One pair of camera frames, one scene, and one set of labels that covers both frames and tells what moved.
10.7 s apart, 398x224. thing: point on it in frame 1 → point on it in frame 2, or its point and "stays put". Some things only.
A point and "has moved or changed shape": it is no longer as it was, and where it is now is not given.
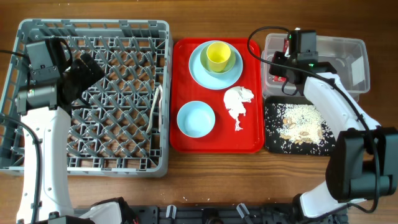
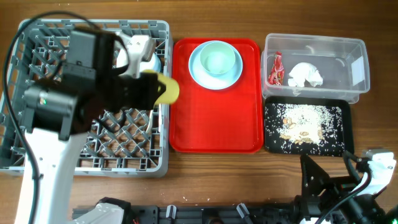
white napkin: [234, 98] has moved or changed shape
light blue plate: [211, 81] stays put
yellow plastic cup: [218, 54] → [172, 90]
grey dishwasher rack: [125, 130] stays put
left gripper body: [82, 76] → [131, 89]
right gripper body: [280, 58] → [341, 186]
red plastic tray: [199, 121] stays put
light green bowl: [206, 65] stays put
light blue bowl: [196, 119] → [122, 61]
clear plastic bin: [351, 54] stays put
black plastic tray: [295, 126] stays put
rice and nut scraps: [297, 128] stays put
